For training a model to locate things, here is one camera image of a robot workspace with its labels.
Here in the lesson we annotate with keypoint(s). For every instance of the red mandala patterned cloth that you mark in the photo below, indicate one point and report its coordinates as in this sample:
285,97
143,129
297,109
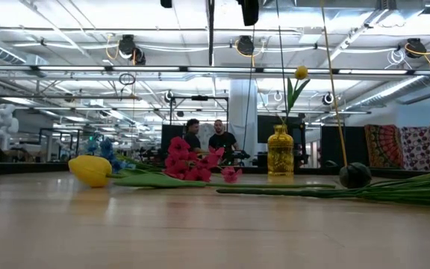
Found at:
383,147

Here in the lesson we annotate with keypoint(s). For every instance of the black overhead camera boom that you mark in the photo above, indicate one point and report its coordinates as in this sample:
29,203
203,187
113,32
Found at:
210,22

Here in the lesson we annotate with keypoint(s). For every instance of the yellow glass vase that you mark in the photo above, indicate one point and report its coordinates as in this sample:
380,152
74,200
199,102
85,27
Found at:
280,157

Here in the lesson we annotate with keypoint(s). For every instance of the large blue flower bunch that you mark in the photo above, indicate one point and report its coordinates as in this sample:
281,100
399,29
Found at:
405,192

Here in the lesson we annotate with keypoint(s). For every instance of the black overhead bracket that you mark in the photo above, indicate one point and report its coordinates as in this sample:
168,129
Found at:
249,11
166,3

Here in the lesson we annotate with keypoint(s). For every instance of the person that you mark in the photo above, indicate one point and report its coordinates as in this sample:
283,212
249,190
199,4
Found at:
192,138
222,142

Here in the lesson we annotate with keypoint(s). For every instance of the small blue flower bunch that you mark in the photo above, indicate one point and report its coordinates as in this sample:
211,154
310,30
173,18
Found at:
107,147

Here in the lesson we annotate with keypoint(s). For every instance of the red artificial flower bunch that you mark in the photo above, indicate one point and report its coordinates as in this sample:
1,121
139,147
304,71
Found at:
179,147

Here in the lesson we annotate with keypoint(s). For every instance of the white sculpture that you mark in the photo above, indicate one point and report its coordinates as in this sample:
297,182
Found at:
2,123

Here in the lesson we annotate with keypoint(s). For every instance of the black artificial tulip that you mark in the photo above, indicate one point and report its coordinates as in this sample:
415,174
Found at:
355,175

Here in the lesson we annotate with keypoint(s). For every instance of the purple patterned white cloth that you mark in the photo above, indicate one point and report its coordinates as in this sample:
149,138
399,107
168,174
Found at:
426,149

